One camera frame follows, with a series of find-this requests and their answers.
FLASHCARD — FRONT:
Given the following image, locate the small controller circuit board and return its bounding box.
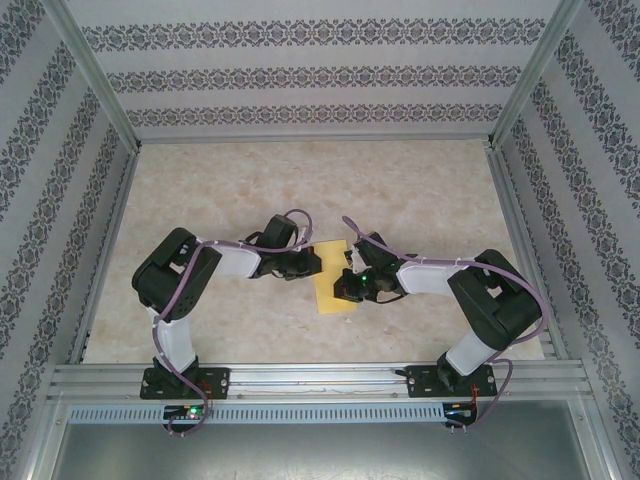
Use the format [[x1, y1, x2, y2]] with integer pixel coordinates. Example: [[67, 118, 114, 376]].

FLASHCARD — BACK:
[[444, 403, 479, 426], [163, 405, 207, 420]]

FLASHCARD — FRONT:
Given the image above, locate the yellow paper sheet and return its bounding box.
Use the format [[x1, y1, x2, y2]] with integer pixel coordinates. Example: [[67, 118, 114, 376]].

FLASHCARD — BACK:
[[310, 238, 359, 316]]

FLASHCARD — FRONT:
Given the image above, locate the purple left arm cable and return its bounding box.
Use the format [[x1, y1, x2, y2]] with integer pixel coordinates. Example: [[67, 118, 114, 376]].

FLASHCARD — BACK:
[[149, 208, 315, 439]]

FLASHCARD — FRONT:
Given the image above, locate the grey metal sheet panel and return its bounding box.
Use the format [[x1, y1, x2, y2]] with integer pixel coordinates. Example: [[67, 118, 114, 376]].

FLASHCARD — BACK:
[[49, 422, 611, 480]]

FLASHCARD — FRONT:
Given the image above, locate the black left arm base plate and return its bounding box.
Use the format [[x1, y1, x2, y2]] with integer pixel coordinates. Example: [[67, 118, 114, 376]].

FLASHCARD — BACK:
[[139, 367, 231, 401]]

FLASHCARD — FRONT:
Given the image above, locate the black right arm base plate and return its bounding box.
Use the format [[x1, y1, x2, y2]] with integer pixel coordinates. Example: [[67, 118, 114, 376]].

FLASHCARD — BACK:
[[405, 363, 499, 400]]

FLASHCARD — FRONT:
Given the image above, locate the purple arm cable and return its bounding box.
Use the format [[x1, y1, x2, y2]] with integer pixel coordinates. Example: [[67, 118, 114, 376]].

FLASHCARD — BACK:
[[341, 214, 547, 436], [149, 208, 315, 439]]

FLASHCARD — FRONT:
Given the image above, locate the grey slotted cable duct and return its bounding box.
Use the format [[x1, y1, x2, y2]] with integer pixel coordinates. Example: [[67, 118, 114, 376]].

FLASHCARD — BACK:
[[67, 403, 446, 424]]

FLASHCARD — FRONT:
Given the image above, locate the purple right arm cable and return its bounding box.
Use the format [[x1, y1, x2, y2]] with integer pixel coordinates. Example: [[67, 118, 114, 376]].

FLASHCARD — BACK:
[[341, 214, 547, 436]]

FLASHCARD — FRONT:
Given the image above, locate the aluminium frame post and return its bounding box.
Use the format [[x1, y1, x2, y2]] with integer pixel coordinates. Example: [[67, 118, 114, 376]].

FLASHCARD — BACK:
[[42, 0, 142, 151], [487, 0, 585, 149]]

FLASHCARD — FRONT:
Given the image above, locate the thin aluminium wall rail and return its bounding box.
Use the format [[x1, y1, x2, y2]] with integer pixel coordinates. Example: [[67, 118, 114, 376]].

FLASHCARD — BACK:
[[135, 133, 494, 147]]

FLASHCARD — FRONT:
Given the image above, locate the long aluminium mounting rail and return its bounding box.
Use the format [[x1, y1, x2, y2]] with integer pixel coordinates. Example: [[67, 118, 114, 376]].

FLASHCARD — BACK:
[[47, 362, 596, 401]]

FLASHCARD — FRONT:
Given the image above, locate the aluminium side rail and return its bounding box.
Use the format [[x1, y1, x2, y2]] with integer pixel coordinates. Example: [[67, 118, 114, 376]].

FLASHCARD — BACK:
[[484, 142, 569, 361], [67, 144, 144, 366]]

